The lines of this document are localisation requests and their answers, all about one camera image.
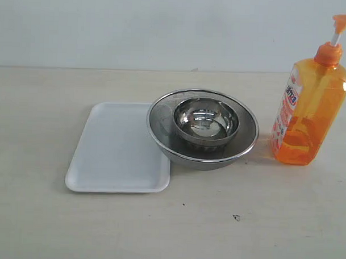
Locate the orange pump soap bottle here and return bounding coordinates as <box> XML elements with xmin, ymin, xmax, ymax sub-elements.
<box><xmin>270</xmin><ymin>14</ymin><xmax>346</xmax><ymax>165</ymax></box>

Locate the small stainless steel bowl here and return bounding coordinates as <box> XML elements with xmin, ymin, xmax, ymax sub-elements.
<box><xmin>173</xmin><ymin>97</ymin><xmax>240</xmax><ymax>152</ymax></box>

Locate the white rectangular plastic tray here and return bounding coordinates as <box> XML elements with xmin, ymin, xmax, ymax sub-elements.
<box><xmin>65</xmin><ymin>102</ymin><xmax>170</xmax><ymax>194</ymax></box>

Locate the large steel mesh strainer bowl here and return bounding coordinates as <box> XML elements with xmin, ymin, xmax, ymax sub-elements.
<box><xmin>146</xmin><ymin>89</ymin><xmax>259</xmax><ymax>170</ymax></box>

